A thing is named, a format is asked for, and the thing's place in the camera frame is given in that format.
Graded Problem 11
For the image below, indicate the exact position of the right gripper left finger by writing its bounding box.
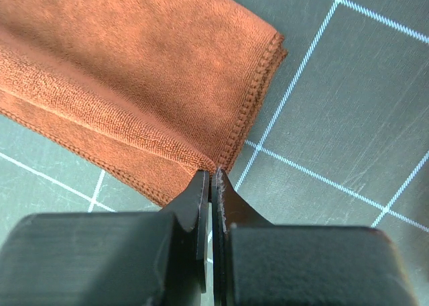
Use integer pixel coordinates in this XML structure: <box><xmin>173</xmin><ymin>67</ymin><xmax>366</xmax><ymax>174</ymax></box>
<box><xmin>1</xmin><ymin>171</ymin><xmax>210</xmax><ymax>305</ymax></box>

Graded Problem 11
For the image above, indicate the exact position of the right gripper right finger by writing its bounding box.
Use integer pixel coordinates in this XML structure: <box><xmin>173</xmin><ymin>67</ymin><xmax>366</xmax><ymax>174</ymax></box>
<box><xmin>211</xmin><ymin>170</ymin><xmax>418</xmax><ymax>305</ymax></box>

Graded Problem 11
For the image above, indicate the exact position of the brown towel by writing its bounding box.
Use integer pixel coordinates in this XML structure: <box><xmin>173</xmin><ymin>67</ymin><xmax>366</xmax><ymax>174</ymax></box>
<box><xmin>1</xmin><ymin>0</ymin><xmax>286</xmax><ymax>206</ymax></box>

